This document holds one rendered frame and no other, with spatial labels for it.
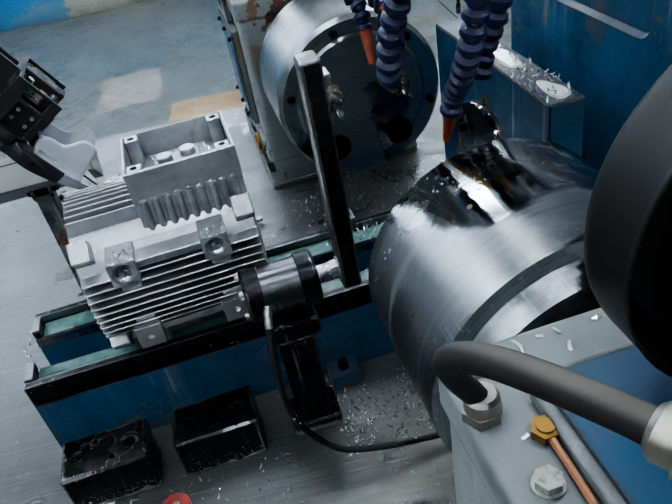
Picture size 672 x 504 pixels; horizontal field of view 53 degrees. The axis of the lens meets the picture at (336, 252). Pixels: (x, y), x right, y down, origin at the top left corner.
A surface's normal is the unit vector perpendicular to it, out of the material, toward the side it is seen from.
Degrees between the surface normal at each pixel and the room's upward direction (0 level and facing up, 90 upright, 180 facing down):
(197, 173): 90
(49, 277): 0
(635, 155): 61
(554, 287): 17
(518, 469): 0
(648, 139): 55
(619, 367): 0
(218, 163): 90
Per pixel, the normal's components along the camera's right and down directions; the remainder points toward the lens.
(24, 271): -0.16, -0.79
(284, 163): 0.26, 0.55
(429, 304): -0.87, -0.23
